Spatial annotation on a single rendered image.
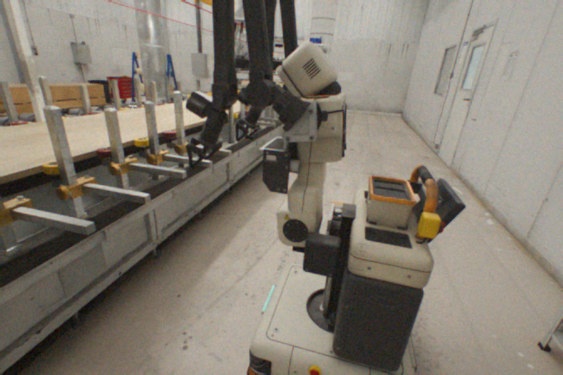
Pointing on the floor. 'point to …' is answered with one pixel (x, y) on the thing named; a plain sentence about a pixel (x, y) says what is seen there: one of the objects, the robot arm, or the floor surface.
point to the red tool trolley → (122, 88)
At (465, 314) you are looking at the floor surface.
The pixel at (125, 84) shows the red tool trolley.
